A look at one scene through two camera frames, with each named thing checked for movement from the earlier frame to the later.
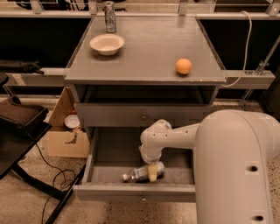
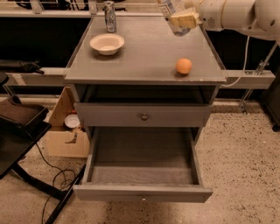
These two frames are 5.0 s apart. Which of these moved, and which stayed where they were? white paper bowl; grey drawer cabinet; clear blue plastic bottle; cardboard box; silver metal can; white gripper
Moved: white gripper; clear blue plastic bottle
Stayed: grey drawer cabinet; silver metal can; white paper bowl; cardboard box
